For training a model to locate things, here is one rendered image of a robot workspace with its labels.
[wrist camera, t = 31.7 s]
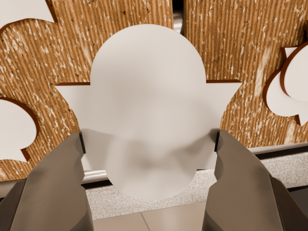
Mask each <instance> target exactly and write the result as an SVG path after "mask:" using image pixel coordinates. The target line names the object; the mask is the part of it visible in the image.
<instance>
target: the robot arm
mask: <svg viewBox="0 0 308 231"><path fill-rule="evenodd" d="M214 152H216V153H217V159H216V164H215V170H214V176H215V178H216V180H217V182H216V183H214V184H213V185H211V186H210V188H209V192H208V197H207V202H206V207H205V213H204V218H203V225H202V231H308V217H307V216H306V214H305V213H304V211H303V210H302V209H301V207H300V206H299V205H298V203H297V202H296V201H295V199H294V198H293V196H292V195H291V194H290V193H289V191H288V190H287V188H286V187H285V186H284V184H283V183H282V182H281V180H280V179H279V178H275V177H273V176H272V175H271V174H270V172H269V171H268V170H267V168H266V167H265V166H264V164H263V163H262V162H261V161H260V160H259V159H258V158H257V157H256V156H255V155H254V154H253V153H252V152H251V151H250V150H249V149H247V148H246V147H245V146H244V145H243V144H242V143H240V142H239V141H238V140H237V139H236V138H234V137H233V136H232V135H231V134H230V133H229V132H228V131H226V130H218V131H217V137H216V142H215V148H214ZM84 154H86V150H85V144H84V140H83V135H82V132H74V133H72V134H71V135H70V136H68V137H67V138H66V139H65V140H64V141H63V142H61V143H60V144H59V145H58V146H56V147H55V148H54V149H53V150H52V151H50V152H49V153H48V154H47V155H46V156H45V157H44V158H43V159H42V160H41V161H40V162H39V163H38V164H37V165H36V166H35V167H34V168H33V169H32V170H31V172H30V173H29V174H28V176H27V177H26V178H25V180H23V181H18V182H16V184H15V185H14V186H13V188H12V189H11V190H10V191H9V192H8V194H7V195H6V196H5V197H4V199H3V200H2V201H1V203H0V231H94V226H93V219H92V213H91V209H90V206H89V202H88V197H87V194H86V190H85V188H84V187H82V186H81V183H82V181H83V179H84V177H85V173H84V169H83V165H82V161H81V159H82V157H83V155H84Z"/></svg>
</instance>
